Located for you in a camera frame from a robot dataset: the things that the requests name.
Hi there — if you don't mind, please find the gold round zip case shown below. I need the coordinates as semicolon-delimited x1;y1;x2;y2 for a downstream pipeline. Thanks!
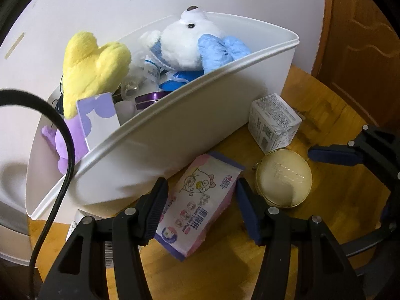
252;150;313;208

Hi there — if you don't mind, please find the purple plush toy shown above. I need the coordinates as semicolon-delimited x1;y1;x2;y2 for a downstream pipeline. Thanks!
41;112;88;176

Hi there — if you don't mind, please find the clear plastic bottle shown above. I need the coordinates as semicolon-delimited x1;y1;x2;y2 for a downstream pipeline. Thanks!
120;54;161;101

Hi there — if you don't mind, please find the thick black cable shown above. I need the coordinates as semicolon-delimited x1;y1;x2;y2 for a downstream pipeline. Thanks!
0;89;77;300

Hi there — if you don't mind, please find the white bear plush toy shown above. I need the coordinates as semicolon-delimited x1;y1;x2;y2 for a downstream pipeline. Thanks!
138;5;252;73

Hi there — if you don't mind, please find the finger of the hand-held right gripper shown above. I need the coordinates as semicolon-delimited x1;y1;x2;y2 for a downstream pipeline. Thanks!
308;125;400;180
339;178;400;254

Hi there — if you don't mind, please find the purple and white box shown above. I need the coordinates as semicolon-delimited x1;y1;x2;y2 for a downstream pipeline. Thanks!
76;92;122;151

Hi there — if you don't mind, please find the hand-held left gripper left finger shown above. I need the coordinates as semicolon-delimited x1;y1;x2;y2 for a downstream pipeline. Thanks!
37;177;170;300

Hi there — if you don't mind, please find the pink tissue packet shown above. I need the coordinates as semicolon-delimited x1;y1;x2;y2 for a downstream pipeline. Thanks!
155;151;246;262

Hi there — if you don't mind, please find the tan tape strip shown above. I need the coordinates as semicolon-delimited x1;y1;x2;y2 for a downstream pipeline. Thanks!
4;33;27;60

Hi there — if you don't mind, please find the small white printed box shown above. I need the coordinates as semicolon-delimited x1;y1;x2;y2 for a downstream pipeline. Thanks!
67;209;113;268
248;93;303;154

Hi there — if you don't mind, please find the purple round tin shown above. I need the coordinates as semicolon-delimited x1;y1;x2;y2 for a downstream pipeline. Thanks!
135;92;169;111

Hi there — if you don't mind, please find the yellow plush toy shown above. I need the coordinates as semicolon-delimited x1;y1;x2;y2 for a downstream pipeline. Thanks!
62;30;132;120

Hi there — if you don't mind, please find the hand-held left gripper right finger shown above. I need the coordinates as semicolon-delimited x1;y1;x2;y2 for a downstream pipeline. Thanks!
236;177;366;300

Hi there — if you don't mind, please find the white plastic storage bin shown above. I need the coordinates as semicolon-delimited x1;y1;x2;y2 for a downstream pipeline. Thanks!
25;11;300;221

